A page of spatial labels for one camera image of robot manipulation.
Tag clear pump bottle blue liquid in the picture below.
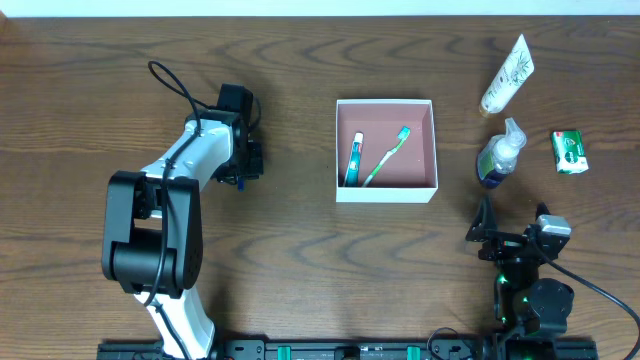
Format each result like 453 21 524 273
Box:
476 118 527 189

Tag white box with pink interior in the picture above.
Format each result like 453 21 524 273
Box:
335 99 439 203

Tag white teal toothpaste tube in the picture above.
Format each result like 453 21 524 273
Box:
343 132 364 187

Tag green white toothbrush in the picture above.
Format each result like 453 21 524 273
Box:
362 126 411 188

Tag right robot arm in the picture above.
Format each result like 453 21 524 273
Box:
465 196 574 359

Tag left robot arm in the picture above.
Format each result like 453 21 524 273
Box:
97 109 262 359

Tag green soap bar pack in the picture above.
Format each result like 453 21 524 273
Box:
550 130 589 174

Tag white bamboo print lotion tube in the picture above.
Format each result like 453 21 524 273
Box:
479 34 535 117

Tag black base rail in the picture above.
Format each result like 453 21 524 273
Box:
97 338 599 360

